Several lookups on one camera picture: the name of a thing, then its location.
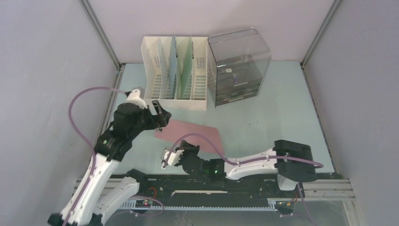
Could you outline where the white file organizer rack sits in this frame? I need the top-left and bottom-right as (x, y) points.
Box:
(141, 35), (209, 110)

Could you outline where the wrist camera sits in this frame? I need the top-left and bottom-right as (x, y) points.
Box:
(161, 147), (184, 170)
(125, 87), (148, 109)

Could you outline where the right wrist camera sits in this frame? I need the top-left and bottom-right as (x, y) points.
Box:
(161, 147), (184, 170)

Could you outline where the green clipboard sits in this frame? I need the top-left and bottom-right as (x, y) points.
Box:
(177, 36), (194, 99)

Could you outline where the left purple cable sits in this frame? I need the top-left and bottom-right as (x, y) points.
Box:
(62, 87), (132, 226)

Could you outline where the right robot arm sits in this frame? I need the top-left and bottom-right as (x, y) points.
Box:
(171, 140), (324, 197)

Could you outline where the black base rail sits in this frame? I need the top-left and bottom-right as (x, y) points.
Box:
(138, 174), (304, 207)

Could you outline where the blue folder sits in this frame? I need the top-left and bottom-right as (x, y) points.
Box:
(158, 35), (177, 99)

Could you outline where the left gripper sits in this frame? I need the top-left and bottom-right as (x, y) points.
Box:
(128, 100), (171, 139)

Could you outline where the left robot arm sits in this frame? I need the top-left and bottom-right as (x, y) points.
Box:
(48, 100), (172, 226)

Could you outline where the smoky transparent drawer cabinet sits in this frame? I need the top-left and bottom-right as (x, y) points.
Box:
(207, 28), (271, 107)

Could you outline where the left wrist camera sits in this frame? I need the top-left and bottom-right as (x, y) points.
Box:
(125, 87), (148, 109)

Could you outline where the pink folder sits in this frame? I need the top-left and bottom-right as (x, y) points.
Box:
(154, 120), (225, 155)

